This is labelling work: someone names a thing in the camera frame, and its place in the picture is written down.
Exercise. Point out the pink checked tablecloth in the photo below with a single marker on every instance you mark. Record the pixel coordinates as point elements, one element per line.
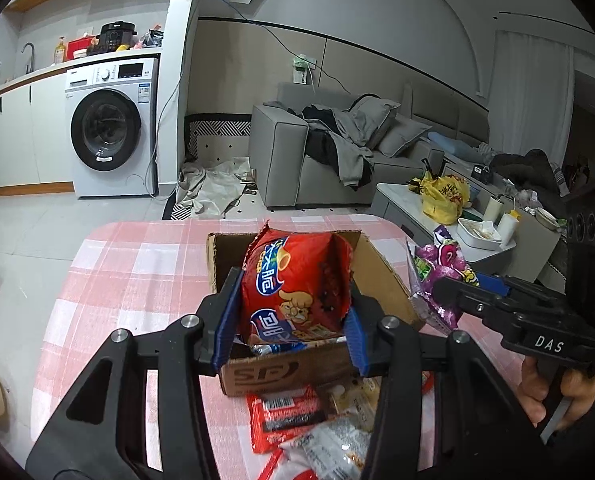
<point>127,270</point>

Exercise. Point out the patterned rug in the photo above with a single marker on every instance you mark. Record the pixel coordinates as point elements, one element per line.
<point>217,127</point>

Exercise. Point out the red and black snack packet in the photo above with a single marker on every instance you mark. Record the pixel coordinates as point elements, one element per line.
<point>282,410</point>

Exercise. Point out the wall socket with plugs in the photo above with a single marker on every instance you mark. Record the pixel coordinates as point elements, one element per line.
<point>302,67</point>

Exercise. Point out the brown cardboard box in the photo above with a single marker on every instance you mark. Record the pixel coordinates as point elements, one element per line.
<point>377,280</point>

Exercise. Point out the person's right hand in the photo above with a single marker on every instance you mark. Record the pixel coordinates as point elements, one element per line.
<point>582,395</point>

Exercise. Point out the purple snack packet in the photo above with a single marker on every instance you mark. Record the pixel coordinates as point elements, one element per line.
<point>437,260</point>

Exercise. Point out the kitchen faucet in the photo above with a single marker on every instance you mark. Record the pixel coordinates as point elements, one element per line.
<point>29,55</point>

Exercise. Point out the blue and white snack packet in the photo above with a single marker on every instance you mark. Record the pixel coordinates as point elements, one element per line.
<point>277,349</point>

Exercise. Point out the white coffee table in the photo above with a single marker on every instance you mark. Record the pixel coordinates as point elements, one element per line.
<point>402,200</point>

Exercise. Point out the white bottle with yellow cap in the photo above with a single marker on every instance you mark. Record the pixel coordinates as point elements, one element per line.
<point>508,227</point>

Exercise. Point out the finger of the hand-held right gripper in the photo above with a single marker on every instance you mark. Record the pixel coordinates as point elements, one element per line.
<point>493,284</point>
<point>472,300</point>

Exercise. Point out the white washing machine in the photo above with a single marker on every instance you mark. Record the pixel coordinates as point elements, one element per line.
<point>107,135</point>

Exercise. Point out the beige cloth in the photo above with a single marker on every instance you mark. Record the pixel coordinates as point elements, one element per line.
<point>217,180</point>

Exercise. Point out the clear cracker packet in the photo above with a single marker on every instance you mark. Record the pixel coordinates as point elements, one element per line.
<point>355,400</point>

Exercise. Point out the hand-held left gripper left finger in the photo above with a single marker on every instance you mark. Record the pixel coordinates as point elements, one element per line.
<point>225,335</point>

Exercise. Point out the white food container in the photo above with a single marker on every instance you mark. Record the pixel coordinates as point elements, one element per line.
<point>477,235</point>

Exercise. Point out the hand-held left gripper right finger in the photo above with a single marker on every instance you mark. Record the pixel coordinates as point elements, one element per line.
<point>357,345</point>

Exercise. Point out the dark cloth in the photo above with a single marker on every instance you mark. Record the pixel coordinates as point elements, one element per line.
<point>527,170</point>

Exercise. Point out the red box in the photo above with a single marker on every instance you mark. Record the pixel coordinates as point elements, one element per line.
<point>80,47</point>

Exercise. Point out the white curtain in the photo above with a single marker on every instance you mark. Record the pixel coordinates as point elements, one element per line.
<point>527,90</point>

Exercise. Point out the white kitchen base cabinet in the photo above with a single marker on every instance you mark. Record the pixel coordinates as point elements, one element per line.
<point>22,135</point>

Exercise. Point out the red and white snack packet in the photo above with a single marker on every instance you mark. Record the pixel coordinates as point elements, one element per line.
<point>287,467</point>

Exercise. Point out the grey pillow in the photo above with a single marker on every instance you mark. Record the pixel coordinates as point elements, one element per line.
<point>402,132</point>

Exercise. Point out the black pressure cooker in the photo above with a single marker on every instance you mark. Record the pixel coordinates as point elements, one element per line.
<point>111,37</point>

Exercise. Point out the grey and black clothes pile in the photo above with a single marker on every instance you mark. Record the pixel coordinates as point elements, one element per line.
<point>342,140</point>

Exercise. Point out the grey sofa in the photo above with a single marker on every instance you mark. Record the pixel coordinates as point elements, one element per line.
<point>277,160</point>

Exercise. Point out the large red chip bag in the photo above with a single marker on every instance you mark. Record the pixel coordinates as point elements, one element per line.
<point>292,285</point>

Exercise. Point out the white cup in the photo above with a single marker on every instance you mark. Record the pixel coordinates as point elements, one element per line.
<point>491,210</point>

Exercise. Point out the yellow plastic bag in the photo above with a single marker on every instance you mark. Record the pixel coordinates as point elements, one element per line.
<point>445,197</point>

